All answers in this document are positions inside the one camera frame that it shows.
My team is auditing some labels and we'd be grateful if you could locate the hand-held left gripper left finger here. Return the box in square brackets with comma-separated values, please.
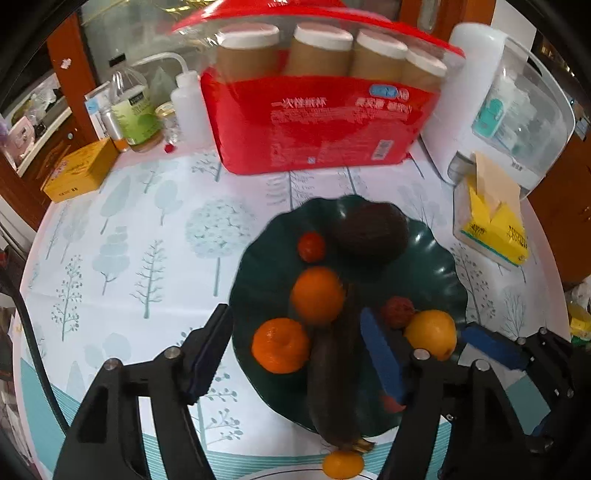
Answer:
[53, 303, 234, 480]

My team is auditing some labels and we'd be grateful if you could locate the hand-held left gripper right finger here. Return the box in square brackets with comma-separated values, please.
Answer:
[359, 307, 541, 480]

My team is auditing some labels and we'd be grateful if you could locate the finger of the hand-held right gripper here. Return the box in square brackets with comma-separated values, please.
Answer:
[461, 323, 580, 402]
[524, 402, 573, 457]

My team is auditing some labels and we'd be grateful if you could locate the wrinkled red fruit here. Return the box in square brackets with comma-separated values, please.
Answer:
[381, 296, 416, 329]

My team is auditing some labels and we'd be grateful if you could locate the red cherry tomato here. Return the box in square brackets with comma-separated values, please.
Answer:
[298, 232, 327, 263]
[381, 390, 407, 414]

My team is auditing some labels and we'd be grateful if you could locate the yellow orange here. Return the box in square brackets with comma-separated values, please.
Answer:
[404, 310, 458, 361]

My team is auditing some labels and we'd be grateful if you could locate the overripe dark banana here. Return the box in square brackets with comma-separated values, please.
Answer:
[307, 281, 376, 455]

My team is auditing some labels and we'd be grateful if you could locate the orange mandarin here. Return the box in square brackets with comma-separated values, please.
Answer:
[252, 318, 311, 374]

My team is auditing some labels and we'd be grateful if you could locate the round orange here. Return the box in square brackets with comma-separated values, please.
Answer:
[290, 267, 346, 326]

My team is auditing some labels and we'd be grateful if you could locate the dark green scalloped plate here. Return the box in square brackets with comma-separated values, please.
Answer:
[229, 195, 468, 438]

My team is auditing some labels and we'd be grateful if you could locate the dark avocado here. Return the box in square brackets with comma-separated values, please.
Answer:
[330, 203, 411, 266]

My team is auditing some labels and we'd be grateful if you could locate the white round plate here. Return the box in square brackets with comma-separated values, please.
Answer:
[240, 466, 384, 480]

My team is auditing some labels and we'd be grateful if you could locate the yellow packet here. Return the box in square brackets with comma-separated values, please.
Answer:
[568, 300, 591, 342]

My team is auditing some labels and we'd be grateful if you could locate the yellow tissue pack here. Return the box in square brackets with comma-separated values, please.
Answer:
[452, 152, 529, 271]

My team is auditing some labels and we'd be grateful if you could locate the small orange kumquat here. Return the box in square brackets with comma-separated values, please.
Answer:
[322, 450, 365, 479]

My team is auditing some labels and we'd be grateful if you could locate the tree-printed tablecloth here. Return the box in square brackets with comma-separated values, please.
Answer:
[11, 138, 571, 480]

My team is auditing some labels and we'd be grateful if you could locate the white appliance with clear lid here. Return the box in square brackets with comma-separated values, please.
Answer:
[420, 22, 578, 201]

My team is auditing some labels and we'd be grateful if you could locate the yellow cardboard box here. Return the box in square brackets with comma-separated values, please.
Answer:
[41, 137, 120, 204]

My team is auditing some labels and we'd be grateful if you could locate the red paper cup package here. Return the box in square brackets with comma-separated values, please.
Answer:
[172, 0, 467, 175]

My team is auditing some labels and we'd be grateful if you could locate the small glass jar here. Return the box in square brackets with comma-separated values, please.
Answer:
[154, 102, 182, 144]

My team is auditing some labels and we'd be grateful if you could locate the white wash bottle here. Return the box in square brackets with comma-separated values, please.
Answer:
[134, 52, 213, 149]

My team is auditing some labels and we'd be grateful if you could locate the small metal can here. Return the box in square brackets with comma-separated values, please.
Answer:
[100, 107, 127, 153]

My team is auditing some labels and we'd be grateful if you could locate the green-label oil bottle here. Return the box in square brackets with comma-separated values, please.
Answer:
[110, 69, 163, 152]

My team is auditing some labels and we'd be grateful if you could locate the wooden kitchen cabinet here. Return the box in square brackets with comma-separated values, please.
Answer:
[0, 106, 100, 232]

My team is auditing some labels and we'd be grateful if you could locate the blue and white carton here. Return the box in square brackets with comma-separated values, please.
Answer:
[84, 90, 116, 141]

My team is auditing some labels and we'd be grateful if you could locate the black cable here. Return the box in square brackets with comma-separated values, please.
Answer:
[0, 270, 70, 428]

